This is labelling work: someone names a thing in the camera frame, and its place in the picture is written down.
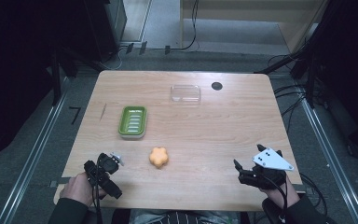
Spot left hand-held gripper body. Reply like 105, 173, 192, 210
83, 151, 126, 201

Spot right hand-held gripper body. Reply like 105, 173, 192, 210
237, 147, 295, 190

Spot person's left hand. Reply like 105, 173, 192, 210
59, 172, 108, 208

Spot person's right hand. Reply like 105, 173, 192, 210
260, 175, 299, 209

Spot orange flower-shaped soap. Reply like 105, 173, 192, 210
148, 147, 170, 170

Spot green soap dish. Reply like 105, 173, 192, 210
117, 105, 148, 140

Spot thin wooden stick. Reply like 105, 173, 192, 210
99, 103, 108, 122

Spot person's striped clothing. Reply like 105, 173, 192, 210
128, 208, 241, 224

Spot clear plastic box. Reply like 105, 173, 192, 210
170, 84, 202, 106

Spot black metal stand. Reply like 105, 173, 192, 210
254, 0, 339, 109
49, 46, 107, 107

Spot light wooden furniture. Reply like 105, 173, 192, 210
180, 0, 331, 54

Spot black cabinet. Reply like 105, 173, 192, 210
83, 0, 128, 63

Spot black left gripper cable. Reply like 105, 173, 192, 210
91, 153, 104, 224

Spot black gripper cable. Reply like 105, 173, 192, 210
256, 172, 291, 224
91, 153, 104, 224

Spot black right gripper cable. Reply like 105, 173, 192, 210
256, 172, 291, 224

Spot metal floor rail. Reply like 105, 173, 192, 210
0, 77, 72, 224
298, 95, 358, 224

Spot black floor cables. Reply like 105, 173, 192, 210
267, 53, 312, 133

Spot white floor cable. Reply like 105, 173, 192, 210
100, 46, 129, 71

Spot black hanging cable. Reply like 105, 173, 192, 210
167, 0, 200, 52

